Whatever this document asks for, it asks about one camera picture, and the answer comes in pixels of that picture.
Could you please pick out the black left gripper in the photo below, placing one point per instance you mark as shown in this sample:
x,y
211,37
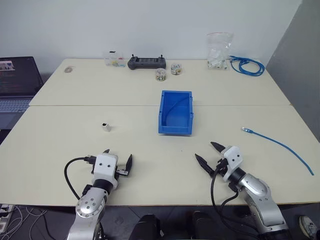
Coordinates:
x,y
122,172

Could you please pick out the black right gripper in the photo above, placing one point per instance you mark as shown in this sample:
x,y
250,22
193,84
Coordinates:
x,y
222,167

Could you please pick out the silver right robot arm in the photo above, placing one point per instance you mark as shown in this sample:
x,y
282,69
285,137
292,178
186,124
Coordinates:
x,y
260,197

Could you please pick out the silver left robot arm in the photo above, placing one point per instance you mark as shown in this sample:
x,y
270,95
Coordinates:
x,y
88,205

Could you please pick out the small white connector block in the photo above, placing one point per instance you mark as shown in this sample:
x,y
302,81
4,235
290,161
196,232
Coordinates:
x,y
106,127

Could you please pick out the blue plastic storage bin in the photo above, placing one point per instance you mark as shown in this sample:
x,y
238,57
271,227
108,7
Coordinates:
x,y
175,130

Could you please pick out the dark rounded shape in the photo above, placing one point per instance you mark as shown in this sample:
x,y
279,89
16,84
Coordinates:
x,y
203,226
147,227

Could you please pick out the clear jar of small parts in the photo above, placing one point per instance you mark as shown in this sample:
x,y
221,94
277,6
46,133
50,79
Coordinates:
x,y
176,69
161,75

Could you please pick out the clear plastic box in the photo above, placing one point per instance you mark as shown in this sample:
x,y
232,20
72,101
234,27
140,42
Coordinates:
x,y
114,60

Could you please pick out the dark grey remote controller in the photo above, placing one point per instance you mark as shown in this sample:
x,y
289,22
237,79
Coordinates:
x,y
147,63

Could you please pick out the clear zip bag with parts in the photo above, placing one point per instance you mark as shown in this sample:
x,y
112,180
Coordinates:
x,y
217,55

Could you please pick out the clear tape roll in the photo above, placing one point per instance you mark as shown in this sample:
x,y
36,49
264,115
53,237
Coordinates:
x,y
68,69

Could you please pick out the white and black shoe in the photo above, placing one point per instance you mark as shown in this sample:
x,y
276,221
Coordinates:
x,y
307,225

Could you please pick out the open grey laptop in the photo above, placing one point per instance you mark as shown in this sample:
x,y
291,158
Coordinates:
x,y
17,80

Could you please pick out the white power strip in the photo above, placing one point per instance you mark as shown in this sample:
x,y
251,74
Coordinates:
x,y
5,217

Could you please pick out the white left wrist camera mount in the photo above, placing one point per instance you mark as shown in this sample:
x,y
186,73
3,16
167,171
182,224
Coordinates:
x,y
106,165

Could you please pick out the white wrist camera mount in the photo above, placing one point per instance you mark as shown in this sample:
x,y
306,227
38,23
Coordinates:
x,y
232,157
106,165

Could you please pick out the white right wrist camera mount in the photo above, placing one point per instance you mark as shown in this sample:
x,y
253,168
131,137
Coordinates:
x,y
232,157

